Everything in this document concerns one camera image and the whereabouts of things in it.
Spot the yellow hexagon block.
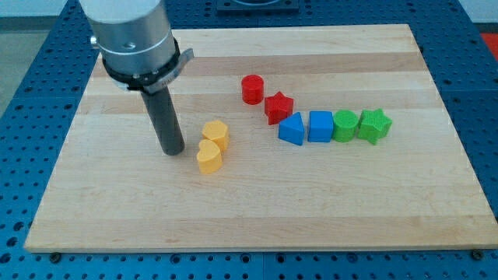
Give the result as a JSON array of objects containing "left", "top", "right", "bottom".
[{"left": 202, "top": 120, "right": 230, "bottom": 152}]

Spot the yellow heart block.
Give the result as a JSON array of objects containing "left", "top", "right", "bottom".
[{"left": 196, "top": 139, "right": 223, "bottom": 174}]

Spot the red star block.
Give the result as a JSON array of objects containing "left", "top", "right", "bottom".
[{"left": 265, "top": 92, "right": 294, "bottom": 125}]

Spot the blue triangle block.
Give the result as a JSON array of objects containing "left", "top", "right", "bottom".
[{"left": 278, "top": 112, "right": 304, "bottom": 145}]

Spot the wooden board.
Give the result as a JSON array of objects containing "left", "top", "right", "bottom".
[{"left": 25, "top": 24, "right": 497, "bottom": 253}]

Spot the red cylinder block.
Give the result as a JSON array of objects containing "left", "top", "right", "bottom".
[{"left": 241, "top": 75, "right": 264, "bottom": 105}]

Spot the blue cube block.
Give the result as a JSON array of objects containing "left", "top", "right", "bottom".
[{"left": 308, "top": 111, "right": 334, "bottom": 142}]

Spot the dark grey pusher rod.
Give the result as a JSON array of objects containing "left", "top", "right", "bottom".
[{"left": 141, "top": 88, "right": 184, "bottom": 156}]

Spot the green cylinder block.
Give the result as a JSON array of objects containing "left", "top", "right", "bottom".
[{"left": 332, "top": 110, "right": 359, "bottom": 142}]

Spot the green star block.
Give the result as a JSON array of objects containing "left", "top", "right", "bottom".
[{"left": 357, "top": 108, "right": 392, "bottom": 145}]

